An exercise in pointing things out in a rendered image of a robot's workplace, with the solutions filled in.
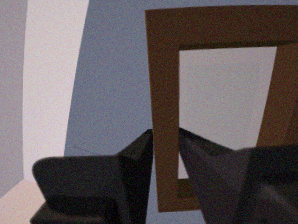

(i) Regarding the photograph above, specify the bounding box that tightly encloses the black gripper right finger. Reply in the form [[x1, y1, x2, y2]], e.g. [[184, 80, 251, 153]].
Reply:
[[179, 127, 298, 224]]

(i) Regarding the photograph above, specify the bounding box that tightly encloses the brown wooden picture frame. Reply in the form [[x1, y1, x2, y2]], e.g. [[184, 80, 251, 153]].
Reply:
[[145, 5, 298, 213]]

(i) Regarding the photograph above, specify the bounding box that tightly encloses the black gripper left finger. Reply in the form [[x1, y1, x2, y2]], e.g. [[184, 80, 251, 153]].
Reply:
[[32, 129, 154, 224]]

